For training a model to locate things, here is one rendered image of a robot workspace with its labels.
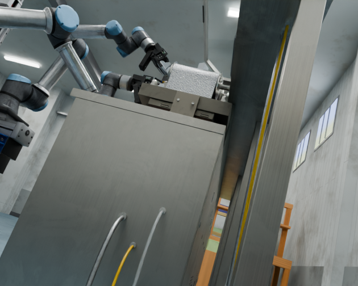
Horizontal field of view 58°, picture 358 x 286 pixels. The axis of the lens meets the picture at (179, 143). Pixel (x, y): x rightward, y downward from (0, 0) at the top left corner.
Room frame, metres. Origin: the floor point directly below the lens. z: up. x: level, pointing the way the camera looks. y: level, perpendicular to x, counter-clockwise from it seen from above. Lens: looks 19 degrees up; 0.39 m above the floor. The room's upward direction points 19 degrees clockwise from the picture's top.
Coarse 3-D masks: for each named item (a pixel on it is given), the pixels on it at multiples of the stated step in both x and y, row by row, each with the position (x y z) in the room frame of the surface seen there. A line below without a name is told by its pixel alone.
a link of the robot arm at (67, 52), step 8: (56, 40) 1.41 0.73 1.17; (64, 40) 1.42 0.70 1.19; (56, 48) 1.44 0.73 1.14; (64, 48) 1.44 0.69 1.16; (72, 48) 1.46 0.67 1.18; (64, 56) 1.47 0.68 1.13; (72, 56) 1.47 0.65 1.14; (72, 64) 1.48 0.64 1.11; (80, 64) 1.50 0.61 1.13; (72, 72) 1.51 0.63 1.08; (80, 72) 1.51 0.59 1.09; (80, 80) 1.53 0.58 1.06; (88, 80) 1.54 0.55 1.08; (80, 88) 1.56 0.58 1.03; (88, 88) 1.55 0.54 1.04
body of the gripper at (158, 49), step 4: (152, 44) 1.54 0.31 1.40; (156, 44) 1.55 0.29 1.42; (148, 48) 1.55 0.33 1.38; (152, 48) 1.56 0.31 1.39; (156, 48) 1.55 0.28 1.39; (160, 48) 1.54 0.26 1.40; (152, 52) 1.56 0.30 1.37; (156, 52) 1.53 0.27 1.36; (160, 52) 1.53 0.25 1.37; (152, 56) 1.53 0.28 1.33; (156, 56) 1.53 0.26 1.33; (160, 56) 1.54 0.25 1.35; (164, 56) 1.53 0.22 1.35; (152, 60) 1.57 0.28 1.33; (160, 60) 1.54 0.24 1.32; (164, 60) 1.56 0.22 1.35; (168, 60) 1.57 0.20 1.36; (156, 64) 1.56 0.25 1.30
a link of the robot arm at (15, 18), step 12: (0, 12) 1.16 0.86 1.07; (12, 12) 1.18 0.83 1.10; (24, 12) 1.20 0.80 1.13; (36, 12) 1.23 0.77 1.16; (48, 12) 1.24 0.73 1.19; (60, 12) 1.24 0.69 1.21; (72, 12) 1.28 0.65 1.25; (0, 24) 1.19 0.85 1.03; (12, 24) 1.21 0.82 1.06; (24, 24) 1.23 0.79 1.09; (36, 24) 1.25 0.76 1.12; (48, 24) 1.26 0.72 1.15; (60, 24) 1.27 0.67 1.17; (72, 24) 1.29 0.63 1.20; (60, 36) 1.37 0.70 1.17
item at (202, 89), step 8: (168, 80) 1.46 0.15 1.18; (176, 80) 1.45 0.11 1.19; (184, 80) 1.44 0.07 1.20; (168, 88) 1.45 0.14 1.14; (176, 88) 1.45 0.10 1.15; (184, 88) 1.44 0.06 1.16; (192, 88) 1.43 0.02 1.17; (200, 88) 1.42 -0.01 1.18; (208, 88) 1.42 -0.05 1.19; (208, 96) 1.41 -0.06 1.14
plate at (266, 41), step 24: (240, 0) 0.77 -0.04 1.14; (264, 0) 0.74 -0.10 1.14; (288, 0) 0.72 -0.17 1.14; (240, 24) 0.87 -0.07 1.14; (264, 24) 0.84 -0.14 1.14; (240, 48) 0.99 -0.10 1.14; (264, 48) 0.94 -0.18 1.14; (240, 72) 1.13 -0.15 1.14; (264, 72) 1.08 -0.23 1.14; (240, 96) 1.31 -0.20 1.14; (264, 96) 1.25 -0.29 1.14; (240, 120) 1.55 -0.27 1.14; (240, 144) 1.87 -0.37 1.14; (240, 168) 2.33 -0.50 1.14
